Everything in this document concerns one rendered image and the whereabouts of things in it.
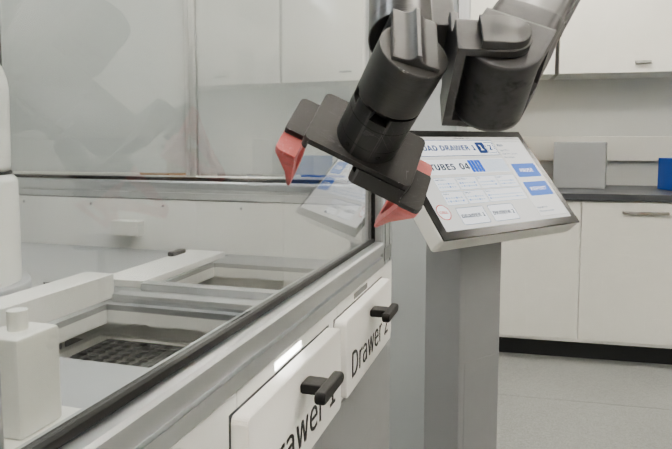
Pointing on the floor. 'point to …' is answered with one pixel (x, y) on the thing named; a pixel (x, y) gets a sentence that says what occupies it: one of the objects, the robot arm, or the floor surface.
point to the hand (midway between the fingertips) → (336, 197)
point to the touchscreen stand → (462, 347)
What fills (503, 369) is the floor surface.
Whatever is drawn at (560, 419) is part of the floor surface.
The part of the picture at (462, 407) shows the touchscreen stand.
